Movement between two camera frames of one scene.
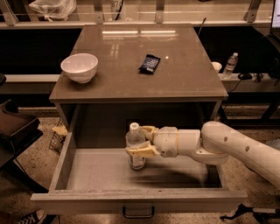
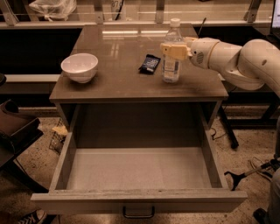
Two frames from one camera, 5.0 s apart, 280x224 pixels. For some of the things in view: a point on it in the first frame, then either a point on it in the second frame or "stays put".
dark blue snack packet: x=150 y=65 stays put
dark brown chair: x=17 y=129 stays put
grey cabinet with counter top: x=151 y=75 stays put
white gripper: x=165 y=142 to x=199 y=52
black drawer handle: x=138 y=216 stays put
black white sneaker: x=38 y=216 stays put
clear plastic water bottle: x=135 y=137 to x=172 y=66
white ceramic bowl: x=80 y=67 stays put
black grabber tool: x=262 y=218 to x=273 y=164
